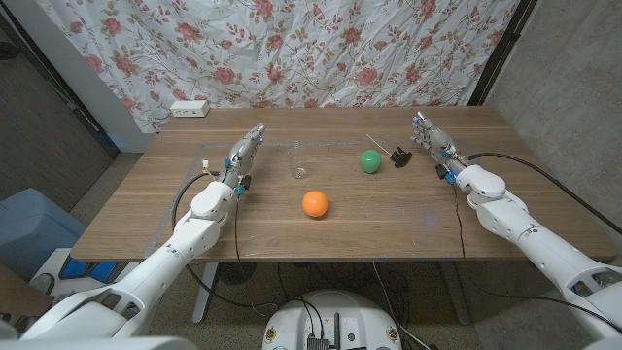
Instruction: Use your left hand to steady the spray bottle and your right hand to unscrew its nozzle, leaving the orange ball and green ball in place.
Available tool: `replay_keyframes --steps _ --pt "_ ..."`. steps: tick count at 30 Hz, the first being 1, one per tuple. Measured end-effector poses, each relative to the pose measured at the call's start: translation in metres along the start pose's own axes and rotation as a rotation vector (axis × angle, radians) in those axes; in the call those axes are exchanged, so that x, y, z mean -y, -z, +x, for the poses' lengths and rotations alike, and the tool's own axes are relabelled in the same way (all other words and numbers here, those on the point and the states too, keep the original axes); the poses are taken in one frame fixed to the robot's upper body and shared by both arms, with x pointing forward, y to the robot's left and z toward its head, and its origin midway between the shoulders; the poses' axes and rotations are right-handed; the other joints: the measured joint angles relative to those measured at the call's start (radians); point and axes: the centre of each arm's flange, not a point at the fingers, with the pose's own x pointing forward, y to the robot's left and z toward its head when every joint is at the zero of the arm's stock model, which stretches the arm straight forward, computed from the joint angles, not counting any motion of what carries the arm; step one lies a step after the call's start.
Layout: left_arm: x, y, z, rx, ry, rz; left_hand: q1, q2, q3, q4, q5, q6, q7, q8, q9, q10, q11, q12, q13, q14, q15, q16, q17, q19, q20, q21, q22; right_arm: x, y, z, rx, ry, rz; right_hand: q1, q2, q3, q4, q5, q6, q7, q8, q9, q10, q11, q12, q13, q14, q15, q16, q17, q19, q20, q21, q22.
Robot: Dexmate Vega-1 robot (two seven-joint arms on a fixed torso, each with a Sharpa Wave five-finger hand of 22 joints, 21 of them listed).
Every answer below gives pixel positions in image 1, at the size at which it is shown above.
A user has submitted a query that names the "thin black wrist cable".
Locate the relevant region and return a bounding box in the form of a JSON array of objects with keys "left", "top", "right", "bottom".
[
  {"left": 233, "top": 192, "right": 244, "bottom": 263},
  {"left": 451, "top": 183, "right": 622, "bottom": 336}
]

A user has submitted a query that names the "grey shoe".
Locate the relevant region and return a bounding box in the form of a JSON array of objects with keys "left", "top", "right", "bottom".
[{"left": 27, "top": 272, "right": 56, "bottom": 295}]

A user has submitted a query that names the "clear spray bottle body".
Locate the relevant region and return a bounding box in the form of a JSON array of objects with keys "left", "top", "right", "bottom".
[{"left": 287, "top": 140, "right": 310, "bottom": 180}]

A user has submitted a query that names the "white room pillar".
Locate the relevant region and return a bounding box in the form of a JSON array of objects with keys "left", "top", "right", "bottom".
[{"left": 4, "top": 0, "right": 156, "bottom": 154}]

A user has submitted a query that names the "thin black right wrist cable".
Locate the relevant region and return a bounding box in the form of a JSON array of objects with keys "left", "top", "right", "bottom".
[{"left": 451, "top": 183, "right": 622, "bottom": 336}]

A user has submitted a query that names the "blue floor pad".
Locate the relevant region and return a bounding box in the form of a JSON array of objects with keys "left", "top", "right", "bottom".
[{"left": 59, "top": 260, "right": 91, "bottom": 283}]

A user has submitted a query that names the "green ball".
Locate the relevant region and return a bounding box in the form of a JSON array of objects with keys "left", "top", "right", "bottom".
[{"left": 359, "top": 149, "right": 383, "bottom": 175}]

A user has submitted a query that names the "blue grey storage bin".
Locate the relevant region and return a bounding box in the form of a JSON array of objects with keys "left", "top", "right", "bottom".
[{"left": 0, "top": 188, "right": 87, "bottom": 281}]

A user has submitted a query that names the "black round floor object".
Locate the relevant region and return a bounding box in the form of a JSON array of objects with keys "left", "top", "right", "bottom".
[{"left": 217, "top": 262, "right": 258, "bottom": 286}]

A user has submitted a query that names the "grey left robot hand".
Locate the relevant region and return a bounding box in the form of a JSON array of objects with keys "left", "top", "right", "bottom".
[{"left": 221, "top": 122, "right": 266, "bottom": 191}]

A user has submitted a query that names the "white robot torso base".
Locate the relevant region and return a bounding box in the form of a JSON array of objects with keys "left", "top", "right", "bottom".
[{"left": 261, "top": 290, "right": 403, "bottom": 350}]

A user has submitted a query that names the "thin black left wrist cable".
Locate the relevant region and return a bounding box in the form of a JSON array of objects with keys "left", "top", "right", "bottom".
[{"left": 233, "top": 192, "right": 244, "bottom": 263}]

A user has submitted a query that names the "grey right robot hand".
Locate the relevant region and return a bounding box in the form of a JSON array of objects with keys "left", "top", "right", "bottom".
[{"left": 410, "top": 110, "right": 468, "bottom": 173}]

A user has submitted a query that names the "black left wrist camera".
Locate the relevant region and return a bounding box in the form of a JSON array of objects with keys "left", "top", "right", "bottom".
[{"left": 234, "top": 174, "right": 253, "bottom": 197}]

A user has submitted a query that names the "white power strip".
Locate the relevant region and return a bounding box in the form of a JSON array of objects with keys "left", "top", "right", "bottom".
[{"left": 169, "top": 99, "right": 211, "bottom": 119}]

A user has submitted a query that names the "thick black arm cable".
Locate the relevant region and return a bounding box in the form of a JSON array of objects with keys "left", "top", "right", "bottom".
[{"left": 465, "top": 152, "right": 622, "bottom": 236}]

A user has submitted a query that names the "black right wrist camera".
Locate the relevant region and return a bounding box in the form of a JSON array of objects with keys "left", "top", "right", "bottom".
[{"left": 433, "top": 163, "right": 458, "bottom": 187}]

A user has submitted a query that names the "floral rose print backdrop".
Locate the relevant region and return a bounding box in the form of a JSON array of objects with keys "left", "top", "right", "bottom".
[{"left": 36, "top": 0, "right": 521, "bottom": 135}]

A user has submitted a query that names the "white table leg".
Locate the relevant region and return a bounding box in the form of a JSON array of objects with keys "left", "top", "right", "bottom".
[
  {"left": 191, "top": 261, "right": 220, "bottom": 326},
  {"left": 439, "top": 261, "right": 472, "bottom": 326}
]

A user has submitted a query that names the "black spray nozzle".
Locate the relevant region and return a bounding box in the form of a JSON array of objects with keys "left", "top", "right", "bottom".
[{"left": 364, "top": 133, "right": 414, "bottom": 169}]

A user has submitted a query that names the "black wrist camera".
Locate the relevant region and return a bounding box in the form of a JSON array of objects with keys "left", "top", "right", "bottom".
[
  {"left": 234, "top": 174, "right": 253, "bottom": 197},
  {"left": 433, "top": 163, "right": 458, "bottom": 187}
]

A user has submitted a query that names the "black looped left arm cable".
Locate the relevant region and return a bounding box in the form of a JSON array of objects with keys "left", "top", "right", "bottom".
[{"left": 170, "top": 170, "right": 284, "bottom": 311}]

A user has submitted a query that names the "orange ball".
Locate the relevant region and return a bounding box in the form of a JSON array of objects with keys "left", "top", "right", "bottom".
[{"left": 301, "top": 190, "right": 329, "bottom": 219}]

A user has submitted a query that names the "brown trouser leg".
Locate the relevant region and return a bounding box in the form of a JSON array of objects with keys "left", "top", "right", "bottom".
[{"left": 0, "top": 263, "right": 53, "bottom": 318}]

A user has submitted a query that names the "black backdrop stand pole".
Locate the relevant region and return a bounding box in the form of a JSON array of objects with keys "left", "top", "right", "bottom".
[{"left": 466, "top": 0, "right": 538, "bottom": 107}]

